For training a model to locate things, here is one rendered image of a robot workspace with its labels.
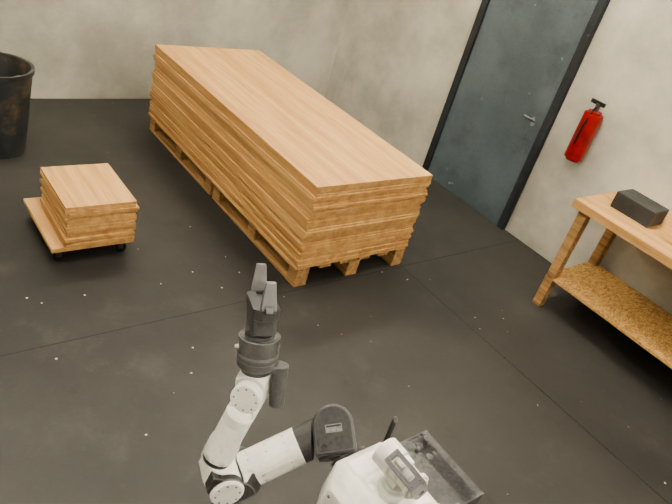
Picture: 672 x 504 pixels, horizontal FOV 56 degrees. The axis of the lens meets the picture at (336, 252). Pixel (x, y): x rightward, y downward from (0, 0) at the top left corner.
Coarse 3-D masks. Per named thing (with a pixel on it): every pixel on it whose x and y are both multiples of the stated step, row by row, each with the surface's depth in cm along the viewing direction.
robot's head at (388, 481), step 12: (384, 444) 131; (396, 444) 132; (372, 456) 132; (384, 456) 130; (408, 456) 130; (384, 468) 129; (384, 480) 132; (396, 480) 128; (408, 480) 126; (384, 492) 131; (396, 492) 131
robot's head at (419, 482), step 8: (392, 456) 128; (400, 456) 128; (392, 464) 127; (408, 464) 127; (416, 472) 125; (416, 480) 124; (424, 480) 124; (408, 488) 123; (416, 488) 123; (424, 488) 126; (408, 496) 126; (416, 496) 126
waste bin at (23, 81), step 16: (0, 64) 468; (16, 64) 468; (32, 64) 461; (0, 80) 429; (16, 80) 436; (0, 96) 437; (16, 96) 444; (0, 112) 444; (16, 112) 452; (0, 128) 451; (16, 128) 459; (0, 144) 458; (16, 144) 467
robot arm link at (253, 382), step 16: (240, 368) 131; (256, 368) 130; (272, 368) 132; (288, 368) 133; (240, 384) 130; (256, 384) 131; (272, 384) 133; (240, 400) 130; (256, 400) 129; (272, 400) 134
